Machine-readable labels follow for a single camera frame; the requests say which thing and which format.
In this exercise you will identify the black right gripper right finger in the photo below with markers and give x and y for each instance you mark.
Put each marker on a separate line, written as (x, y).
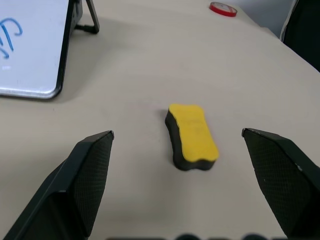
(282, 175)

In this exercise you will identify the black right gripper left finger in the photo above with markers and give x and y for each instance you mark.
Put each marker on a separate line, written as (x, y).
(75, 180)

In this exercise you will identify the yellow and black eraser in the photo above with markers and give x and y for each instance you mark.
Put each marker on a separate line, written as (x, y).
(195, 132)

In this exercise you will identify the black chair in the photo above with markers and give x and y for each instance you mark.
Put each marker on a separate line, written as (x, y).
(305, 27)

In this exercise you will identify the black whiteboard stand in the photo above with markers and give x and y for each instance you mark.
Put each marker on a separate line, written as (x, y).
(92, 17)

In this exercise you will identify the red tape roll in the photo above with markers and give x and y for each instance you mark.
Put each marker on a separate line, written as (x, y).
(225, 11)

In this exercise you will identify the white whiteboard with black frame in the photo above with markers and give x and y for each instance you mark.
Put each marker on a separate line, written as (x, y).
(32, 50)

